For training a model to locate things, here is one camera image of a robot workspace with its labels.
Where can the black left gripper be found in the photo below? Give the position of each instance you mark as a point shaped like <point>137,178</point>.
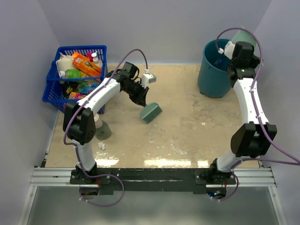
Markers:
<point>141,99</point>

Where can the blue scrap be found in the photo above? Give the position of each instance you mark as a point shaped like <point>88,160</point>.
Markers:
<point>219,60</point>

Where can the green hand brush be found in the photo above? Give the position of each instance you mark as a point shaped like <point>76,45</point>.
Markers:
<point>150,112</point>

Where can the green plastic dustpan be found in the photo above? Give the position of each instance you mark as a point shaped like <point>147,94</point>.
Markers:
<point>244,36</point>

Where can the small white scrap front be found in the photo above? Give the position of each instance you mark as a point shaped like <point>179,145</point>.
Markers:
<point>101,145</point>

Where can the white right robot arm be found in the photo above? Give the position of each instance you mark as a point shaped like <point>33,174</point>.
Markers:
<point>251,140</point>

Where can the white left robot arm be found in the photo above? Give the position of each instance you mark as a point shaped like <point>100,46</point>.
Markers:
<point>80,117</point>

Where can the teal plastic trash bin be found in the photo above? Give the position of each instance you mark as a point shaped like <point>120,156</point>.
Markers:
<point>213,81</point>

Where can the clear soap pump bottle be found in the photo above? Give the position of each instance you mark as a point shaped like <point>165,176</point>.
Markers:
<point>103,131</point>

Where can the white pump lotion bottle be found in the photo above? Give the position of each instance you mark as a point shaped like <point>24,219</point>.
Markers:
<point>96,60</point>

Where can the orange carton box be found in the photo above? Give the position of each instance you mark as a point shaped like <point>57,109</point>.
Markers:
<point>83,63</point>

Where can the blue plastic basket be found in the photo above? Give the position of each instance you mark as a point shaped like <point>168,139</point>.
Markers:
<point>55,91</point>

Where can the green drink bottle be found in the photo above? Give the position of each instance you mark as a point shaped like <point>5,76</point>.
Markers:
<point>70,74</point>

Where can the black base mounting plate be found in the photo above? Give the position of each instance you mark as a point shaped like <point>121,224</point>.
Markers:
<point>194,180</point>

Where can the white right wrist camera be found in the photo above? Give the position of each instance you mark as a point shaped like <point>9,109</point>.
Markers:
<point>229,49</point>

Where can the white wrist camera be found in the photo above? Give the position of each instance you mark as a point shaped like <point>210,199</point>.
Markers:
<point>147,78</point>
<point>229,49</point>

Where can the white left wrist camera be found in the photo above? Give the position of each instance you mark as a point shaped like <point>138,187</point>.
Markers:
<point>147,78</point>

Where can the aluminium rail frame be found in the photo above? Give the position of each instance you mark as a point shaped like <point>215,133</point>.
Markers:
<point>52,200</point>

